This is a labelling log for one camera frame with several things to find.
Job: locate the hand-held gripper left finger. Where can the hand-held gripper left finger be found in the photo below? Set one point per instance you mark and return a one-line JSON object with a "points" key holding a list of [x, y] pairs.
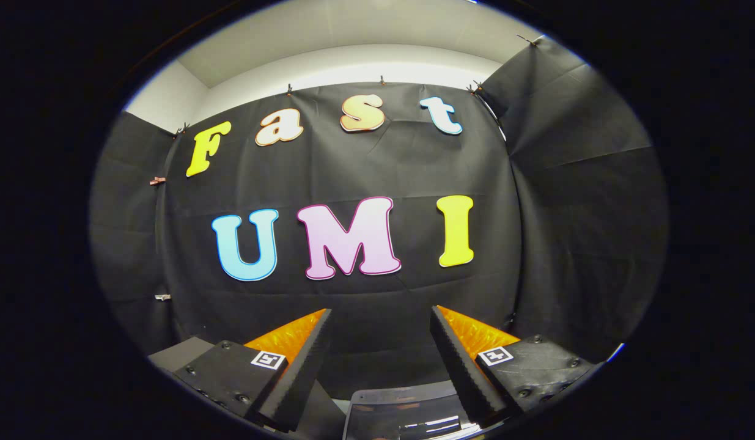
{"points": [[304, 373]]}

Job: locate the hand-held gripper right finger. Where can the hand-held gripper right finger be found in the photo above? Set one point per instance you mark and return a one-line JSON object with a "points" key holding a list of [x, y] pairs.
{"points": [[460, 366]]}

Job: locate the dark washing machine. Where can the dark washing machine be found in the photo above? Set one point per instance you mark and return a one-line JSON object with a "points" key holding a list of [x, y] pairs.
{"points": [[322, 418]]}

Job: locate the black backdrop cloth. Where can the black backdrop cloth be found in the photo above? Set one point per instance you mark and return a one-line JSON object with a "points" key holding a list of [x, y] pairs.
{"points": [[383, 165]]}

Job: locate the pink clip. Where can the pink clip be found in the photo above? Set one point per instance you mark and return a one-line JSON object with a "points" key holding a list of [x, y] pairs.
{"points": [[158, 181]]}

